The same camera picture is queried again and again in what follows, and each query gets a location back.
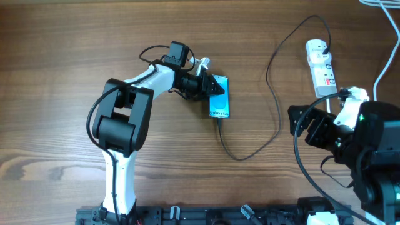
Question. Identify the white power strip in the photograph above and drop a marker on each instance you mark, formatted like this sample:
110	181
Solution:
322	76

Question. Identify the white USB charger plug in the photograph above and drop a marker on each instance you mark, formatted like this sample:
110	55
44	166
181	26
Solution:
317	58

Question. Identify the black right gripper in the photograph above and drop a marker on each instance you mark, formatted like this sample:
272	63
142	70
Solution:
317	129

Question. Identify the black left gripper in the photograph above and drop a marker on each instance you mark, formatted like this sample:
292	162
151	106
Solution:
204	85

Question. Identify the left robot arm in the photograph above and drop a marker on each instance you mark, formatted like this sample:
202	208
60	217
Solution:
118	121

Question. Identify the turquoise screen smartphone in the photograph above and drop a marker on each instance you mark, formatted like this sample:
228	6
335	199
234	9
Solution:
219	104

